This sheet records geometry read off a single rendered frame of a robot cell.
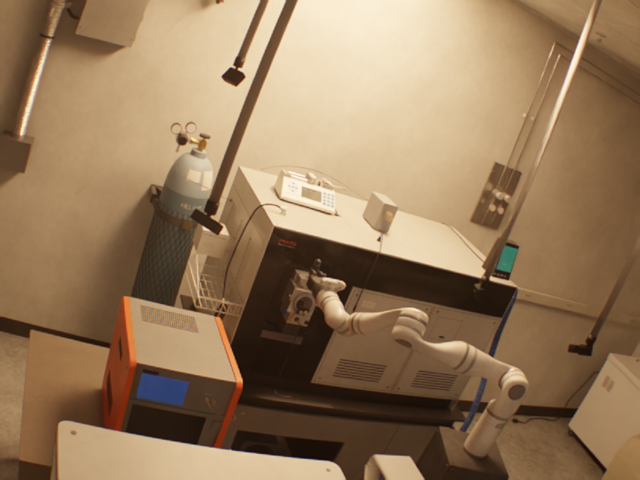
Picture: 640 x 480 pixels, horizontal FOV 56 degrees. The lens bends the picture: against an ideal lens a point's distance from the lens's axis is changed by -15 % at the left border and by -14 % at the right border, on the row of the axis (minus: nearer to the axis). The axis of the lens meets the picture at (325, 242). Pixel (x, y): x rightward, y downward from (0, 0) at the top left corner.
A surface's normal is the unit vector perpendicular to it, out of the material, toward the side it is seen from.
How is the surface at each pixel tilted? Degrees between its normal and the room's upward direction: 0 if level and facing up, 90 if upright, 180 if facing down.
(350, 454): 90
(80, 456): 0
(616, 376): 90
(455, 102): 90
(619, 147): 90
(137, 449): 0
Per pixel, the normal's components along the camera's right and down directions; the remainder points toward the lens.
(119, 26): 0.30, 0.41
